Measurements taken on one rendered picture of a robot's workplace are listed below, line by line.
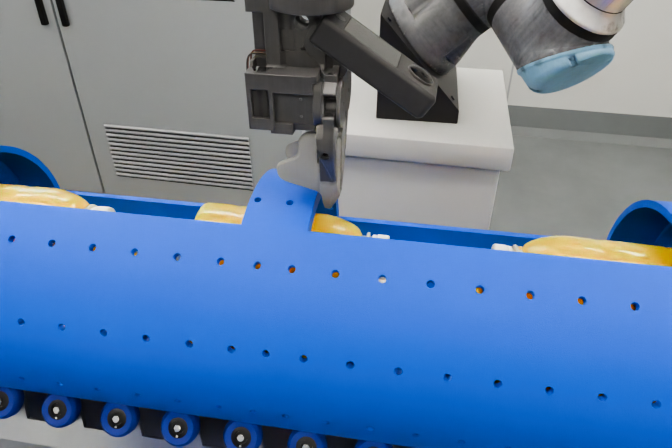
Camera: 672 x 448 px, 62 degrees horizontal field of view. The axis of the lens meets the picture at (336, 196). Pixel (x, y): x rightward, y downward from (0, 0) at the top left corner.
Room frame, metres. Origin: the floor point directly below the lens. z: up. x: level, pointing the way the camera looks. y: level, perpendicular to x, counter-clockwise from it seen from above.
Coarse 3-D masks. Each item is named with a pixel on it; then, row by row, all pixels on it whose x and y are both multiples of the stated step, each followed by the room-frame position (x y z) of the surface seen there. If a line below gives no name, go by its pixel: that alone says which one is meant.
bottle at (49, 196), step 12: (0, 192) 0.53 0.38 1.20; (12, 192) 0.53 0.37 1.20; (24, 192) 0.53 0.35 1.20; (36, 192) 0.53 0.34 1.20; (48, 192) 0.53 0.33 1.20; (60, 192) 0.53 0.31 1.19; (48, 204) 0.51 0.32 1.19; (60, 204) 0.51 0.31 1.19; (72, 204) 0.52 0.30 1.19; (84, 204) 0.53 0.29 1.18
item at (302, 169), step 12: (312, 132) 0.45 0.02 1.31; (300, 144) 0.45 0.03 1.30; (312, 144) 0.45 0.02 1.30; (336, 144) 0.44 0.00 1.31; (300, 156) 0.45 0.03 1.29; (312, 156) 0.45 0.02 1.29; (336, 156) 0.44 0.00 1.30; (288, 168) 0.45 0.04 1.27; (300, 168) 0.45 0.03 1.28; (312, 168) 0.45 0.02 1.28; (336, 168) 0.44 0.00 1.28; (288, 180) 0.45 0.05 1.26; (300, 180) 0.45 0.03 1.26; (312, 180) 0.45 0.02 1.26; (336, 180) 0.44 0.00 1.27; (324, 192) 0.44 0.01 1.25; (336, 192) 0.45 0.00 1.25; (324, 204) 0.45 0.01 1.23
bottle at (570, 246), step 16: (544, 240) 0.45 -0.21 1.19; (560, 240) 0.44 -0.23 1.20; (576, 240) 0.44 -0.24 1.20; (592, 240) 0.44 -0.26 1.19; (608, 240) 0.45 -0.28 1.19; (576, 256) 0.42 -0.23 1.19; (592, 256) 0.42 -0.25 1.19; (608, 256) 0.42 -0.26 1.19; (624, 256) 0.42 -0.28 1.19; (640, 256) 0.42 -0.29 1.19; (656, 256) 0.42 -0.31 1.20
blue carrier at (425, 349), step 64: (256, 192) 0.47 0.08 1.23; (0, 256) 0.42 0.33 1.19; (64, 256) 0.41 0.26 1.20; (128, 256) 0.41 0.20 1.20; (192, 256) 0.40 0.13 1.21; (256, 256) 0.40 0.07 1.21; (320, 256) 0.39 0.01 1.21; (384, 256) 0.39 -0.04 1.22; (448, 256) 0.39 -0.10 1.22; (512, 256) 0.38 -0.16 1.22; (0, 320) 0.38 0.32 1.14; (64, 320) 0.38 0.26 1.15; (128, 320) 0.37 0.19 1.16; (192, 320) 0.36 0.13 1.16; (256, 320) 0.36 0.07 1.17; (320, 320) 0.35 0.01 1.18; (384, 320) 0.35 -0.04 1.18; (448, 320) 0.34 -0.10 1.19; (512, 320) 0.34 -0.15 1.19; (576, 320) 0.33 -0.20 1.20; (640, 320) 0.33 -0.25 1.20; (0, 384) 0.39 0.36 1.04; (64, 384) 0.37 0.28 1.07; (128, 384) 0.35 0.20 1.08; (192, 384) 0.34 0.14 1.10; (256, 384) 0.33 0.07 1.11; (320, 384) 0.33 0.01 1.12; (384, 384) 0.32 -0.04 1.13; (448, 384) 0.31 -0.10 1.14; (512, 384) 0.31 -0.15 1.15; (576, 384) 0.30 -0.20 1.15; (640, 384) 0.30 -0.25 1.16
